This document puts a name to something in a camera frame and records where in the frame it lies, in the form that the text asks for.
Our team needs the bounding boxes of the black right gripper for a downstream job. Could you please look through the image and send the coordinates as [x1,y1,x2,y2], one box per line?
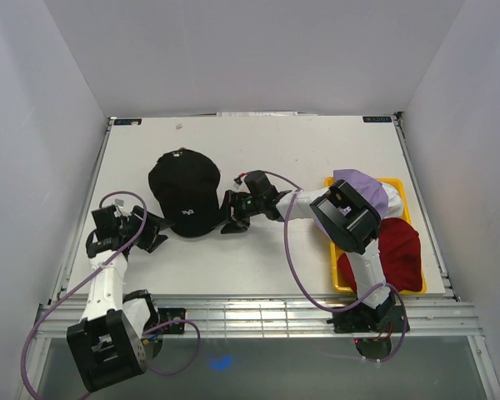
[210,190,264,235]

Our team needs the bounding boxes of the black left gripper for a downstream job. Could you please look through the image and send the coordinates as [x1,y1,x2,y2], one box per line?
[118,205,174,253]

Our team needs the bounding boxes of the black NY baseball cap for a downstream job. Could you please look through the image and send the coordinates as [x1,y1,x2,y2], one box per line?
[147,147,221,238]

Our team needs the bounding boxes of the lavender LA baseball cap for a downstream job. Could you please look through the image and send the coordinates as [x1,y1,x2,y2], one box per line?
[332,169,395,220]

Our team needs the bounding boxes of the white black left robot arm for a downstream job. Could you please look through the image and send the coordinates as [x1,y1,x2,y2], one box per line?
[67,205,172,393]

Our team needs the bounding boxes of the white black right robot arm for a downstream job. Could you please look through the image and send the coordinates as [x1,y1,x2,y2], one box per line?
[220,170,398,331]

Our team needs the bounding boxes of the dark label sticker left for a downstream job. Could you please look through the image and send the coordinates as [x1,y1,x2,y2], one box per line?
[113,118,142,126]

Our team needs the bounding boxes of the dark label sticker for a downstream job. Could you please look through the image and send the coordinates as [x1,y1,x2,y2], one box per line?
[113,118,142,126]
[362,116,393,123]

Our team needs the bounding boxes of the white baseball cap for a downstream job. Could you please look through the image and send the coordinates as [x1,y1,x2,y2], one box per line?
[382,182,404,218]

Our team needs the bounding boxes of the dark label sticker right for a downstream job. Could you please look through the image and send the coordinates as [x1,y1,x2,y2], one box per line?
[362,116,393,123]

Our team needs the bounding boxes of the red LA baseball cap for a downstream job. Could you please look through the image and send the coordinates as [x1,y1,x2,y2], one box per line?
[337,217,425,293]

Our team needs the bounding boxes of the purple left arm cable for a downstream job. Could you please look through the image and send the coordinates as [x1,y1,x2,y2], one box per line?
[21,190,202,400]

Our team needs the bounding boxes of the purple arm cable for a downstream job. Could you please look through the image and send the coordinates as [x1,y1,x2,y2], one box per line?
[232,169,409,368]
[21,190,202,400]

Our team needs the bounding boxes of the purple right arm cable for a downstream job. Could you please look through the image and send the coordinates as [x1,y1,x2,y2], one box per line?
[232,169,409,368]

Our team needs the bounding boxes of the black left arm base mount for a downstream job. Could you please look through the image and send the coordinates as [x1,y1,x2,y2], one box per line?
[145,307,187,335]

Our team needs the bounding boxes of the paper strip at wall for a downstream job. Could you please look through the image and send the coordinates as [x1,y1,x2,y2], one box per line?
[216,111,298,118]

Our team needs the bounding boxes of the aluminium frame rail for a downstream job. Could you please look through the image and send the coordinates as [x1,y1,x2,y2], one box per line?
[32,297,483,339]

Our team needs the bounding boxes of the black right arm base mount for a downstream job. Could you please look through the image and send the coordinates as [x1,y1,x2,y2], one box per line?
[327,305,410,333]

